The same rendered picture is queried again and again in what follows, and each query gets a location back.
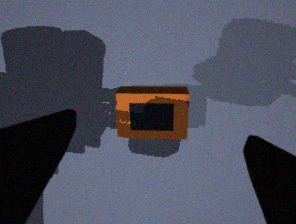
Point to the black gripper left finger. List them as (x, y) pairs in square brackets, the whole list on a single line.
[(29, 155)]

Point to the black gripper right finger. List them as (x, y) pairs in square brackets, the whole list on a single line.
[(272, 172)]

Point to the orange block with dark square face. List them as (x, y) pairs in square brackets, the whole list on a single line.
[(152, 112)]

